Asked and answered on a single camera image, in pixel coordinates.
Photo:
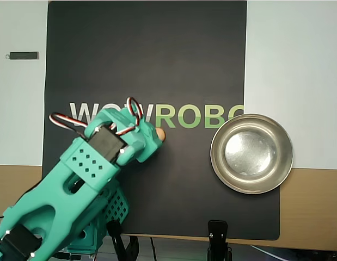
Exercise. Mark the teal gripper, black servo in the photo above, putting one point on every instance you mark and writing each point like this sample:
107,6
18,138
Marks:
152,138

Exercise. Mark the cork ball with black base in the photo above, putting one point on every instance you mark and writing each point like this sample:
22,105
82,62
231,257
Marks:
161,135

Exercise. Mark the teal robot arm with base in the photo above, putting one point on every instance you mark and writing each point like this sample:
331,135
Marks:
35,198

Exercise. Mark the metal bowl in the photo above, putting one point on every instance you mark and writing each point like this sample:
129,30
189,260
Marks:
252,152

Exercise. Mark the black mat with WOWROBO print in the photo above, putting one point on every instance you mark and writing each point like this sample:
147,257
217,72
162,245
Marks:
157,54

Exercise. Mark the black table clamp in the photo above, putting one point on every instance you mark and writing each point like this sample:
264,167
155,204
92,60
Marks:
113,231

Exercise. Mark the black USB stick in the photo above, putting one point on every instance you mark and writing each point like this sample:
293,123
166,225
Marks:
24,55

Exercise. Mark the white paper sheet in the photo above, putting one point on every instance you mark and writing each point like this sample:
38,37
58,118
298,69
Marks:
293,81

